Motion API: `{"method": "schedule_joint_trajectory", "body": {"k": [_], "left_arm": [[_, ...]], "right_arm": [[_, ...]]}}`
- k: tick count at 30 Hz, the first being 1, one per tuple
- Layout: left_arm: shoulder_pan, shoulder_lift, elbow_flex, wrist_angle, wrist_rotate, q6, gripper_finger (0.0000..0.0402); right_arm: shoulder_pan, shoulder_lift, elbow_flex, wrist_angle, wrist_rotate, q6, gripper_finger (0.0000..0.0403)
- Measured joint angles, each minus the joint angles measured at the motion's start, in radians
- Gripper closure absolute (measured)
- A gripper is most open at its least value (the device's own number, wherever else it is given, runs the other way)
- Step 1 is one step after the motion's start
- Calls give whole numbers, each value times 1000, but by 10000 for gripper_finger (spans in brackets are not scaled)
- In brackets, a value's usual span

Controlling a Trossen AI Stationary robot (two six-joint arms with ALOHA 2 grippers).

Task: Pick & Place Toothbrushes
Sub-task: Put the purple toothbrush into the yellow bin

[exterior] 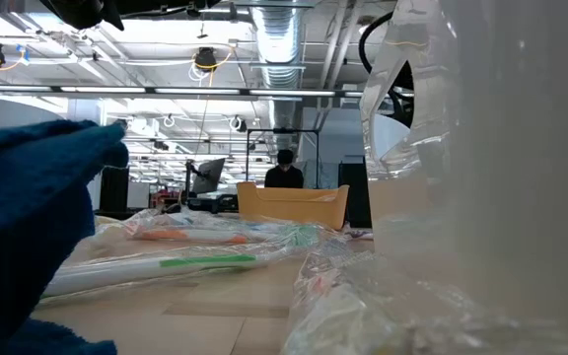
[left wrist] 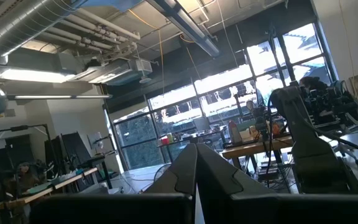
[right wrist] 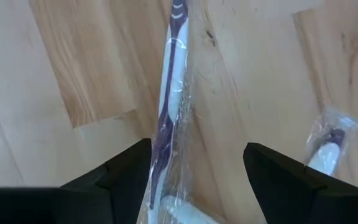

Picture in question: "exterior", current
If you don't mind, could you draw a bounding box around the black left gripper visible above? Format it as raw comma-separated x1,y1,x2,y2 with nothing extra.
36,0,125,32

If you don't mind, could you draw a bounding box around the white plastic bin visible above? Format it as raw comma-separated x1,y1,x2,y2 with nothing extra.
360,0,568,355
0,95,66,132

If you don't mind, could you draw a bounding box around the green toothbrush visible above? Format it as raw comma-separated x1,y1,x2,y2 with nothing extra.
41,222,325,298

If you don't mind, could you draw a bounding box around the blue toothbrush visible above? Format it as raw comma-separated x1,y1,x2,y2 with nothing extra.
244,221,290,235

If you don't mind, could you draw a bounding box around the orange plastic bin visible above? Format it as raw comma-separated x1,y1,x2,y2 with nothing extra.
237,180,350,232

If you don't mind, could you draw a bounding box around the long ceiling light strip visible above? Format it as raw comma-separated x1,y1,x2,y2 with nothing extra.
0,84,367,99

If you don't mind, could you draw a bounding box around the black cabinet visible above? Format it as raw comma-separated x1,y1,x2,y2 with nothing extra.
99,166,131,214

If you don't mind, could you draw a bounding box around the blue cloth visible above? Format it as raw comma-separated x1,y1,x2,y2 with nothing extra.
0,119,130,355

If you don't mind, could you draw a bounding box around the grey tilted monitor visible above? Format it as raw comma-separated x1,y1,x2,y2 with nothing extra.
190,157,227,195

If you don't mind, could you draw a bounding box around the person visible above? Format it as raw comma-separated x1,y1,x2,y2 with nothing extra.
263,148,306,189

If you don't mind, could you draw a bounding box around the silver ventilation duct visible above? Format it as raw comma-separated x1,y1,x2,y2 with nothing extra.
249,0,306,144

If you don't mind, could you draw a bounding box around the black metal frame stand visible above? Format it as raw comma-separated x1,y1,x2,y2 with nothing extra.
245,127,321,189

